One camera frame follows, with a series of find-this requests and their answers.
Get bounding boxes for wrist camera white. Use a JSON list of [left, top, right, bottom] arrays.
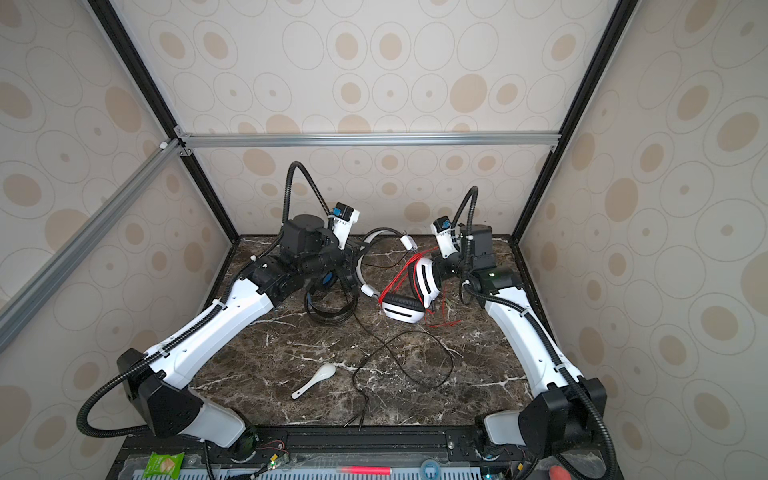
[[431, 216, 460, 260], [330, 202, 360, 250]]

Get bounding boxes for white ceramic spoon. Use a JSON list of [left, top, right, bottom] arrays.
[[291, 364, 336, 400]]

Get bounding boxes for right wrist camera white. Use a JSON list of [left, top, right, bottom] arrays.
[[431, 216, 460, 260]]

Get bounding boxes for white headphones with red cable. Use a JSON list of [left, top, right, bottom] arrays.
[[355, 227, 444, 324]]

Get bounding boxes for green snack packet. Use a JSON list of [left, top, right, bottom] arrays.
[[142, 452, 185, 480]]

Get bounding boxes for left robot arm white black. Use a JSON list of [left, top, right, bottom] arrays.
[[76, 161, 357, 461]]

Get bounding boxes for black blue headphones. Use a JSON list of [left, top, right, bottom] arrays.
[[304, 242, 455, 431]]

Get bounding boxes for aluminium rail left wall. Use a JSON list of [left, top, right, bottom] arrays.
[[1, 139, 181, 350]]

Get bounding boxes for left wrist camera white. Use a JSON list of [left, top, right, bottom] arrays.
[[330, 202, 360, 250]]

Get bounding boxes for horizontal aluminium rail back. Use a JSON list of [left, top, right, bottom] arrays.
[[181, 131, 561, 148]]

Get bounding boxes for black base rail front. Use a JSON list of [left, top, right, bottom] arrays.
[[107, 424, 625, 480]]

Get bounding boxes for blue tape roll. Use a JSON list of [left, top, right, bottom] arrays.
[[419, 459, 442, 480]]

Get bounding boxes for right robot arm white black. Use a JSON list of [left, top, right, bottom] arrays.
[[433, 187, 619, 479]]

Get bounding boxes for pink pen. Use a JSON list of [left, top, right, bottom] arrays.
[[338, 466, 392, 476]]

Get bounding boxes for red round object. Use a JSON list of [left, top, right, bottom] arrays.
[[548, 465, 572, 480]]

